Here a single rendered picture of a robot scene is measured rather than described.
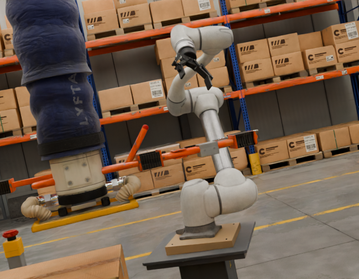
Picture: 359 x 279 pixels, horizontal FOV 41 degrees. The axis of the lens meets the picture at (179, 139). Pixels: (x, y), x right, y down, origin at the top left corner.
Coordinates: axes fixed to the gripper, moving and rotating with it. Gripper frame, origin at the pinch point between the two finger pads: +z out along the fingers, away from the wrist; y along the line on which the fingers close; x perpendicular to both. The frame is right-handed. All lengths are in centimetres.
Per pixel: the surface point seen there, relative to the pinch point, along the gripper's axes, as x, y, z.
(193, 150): 5.9, -6.8, 39.6
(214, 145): 1.5, -0.4, 38.8
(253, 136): -7.0, 11.6, 37.4
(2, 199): 687, 92, -533
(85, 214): 28, -39, 60
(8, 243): 98, -43, 23
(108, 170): 23, -32, 43
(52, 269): 63, -36, 57
